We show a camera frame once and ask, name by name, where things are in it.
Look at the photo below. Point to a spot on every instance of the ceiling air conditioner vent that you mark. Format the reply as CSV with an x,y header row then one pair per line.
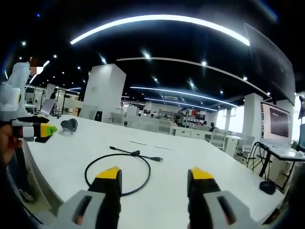
x,y
170,97

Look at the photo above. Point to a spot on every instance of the white power strip panel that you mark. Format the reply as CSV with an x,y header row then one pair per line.
x,y
152,145

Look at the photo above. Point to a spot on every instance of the wide white pillar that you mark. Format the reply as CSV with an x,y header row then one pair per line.
x,y
104,90

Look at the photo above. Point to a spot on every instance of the white side table black legs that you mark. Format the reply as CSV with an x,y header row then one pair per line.
x,y
286,152

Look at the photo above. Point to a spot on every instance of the small black round object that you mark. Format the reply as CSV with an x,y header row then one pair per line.
x,y
267,188

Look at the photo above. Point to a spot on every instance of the person's left hand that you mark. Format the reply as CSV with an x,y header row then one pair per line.
x,y
7,143

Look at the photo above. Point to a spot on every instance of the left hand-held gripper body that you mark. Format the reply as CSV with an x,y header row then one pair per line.
x,y
9,102

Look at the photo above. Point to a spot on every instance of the narrow white pillar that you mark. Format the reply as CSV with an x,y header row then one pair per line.
x,y
252,112

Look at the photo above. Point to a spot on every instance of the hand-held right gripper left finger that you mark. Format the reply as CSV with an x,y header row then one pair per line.
x,y
95,210

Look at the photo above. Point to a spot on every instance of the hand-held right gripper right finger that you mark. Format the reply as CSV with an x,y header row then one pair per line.
x,y
214,210

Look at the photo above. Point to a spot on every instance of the silver laptop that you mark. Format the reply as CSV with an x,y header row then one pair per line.
x,y
48,107

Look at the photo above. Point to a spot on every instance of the computer monitor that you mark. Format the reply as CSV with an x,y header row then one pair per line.
x,y
278,121

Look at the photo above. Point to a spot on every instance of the grey curved object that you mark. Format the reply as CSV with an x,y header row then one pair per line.
x,y
65,125

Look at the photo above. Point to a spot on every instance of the white desk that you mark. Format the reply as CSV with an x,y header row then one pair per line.
x,y
190,157

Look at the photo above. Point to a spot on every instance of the long white ceiling light strip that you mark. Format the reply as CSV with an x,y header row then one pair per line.
x,y
162,17

